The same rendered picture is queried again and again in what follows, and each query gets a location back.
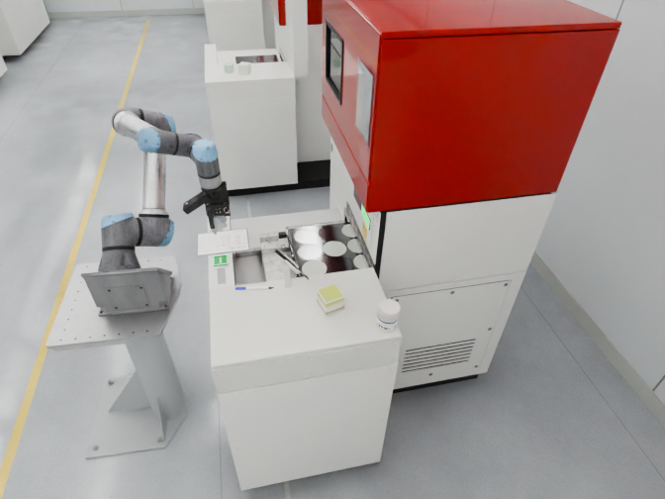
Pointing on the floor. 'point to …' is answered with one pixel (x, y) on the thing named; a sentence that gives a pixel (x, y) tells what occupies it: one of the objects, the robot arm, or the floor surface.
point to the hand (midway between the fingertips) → (213, 231)
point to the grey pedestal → (140, 404)
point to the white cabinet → (308, 425)
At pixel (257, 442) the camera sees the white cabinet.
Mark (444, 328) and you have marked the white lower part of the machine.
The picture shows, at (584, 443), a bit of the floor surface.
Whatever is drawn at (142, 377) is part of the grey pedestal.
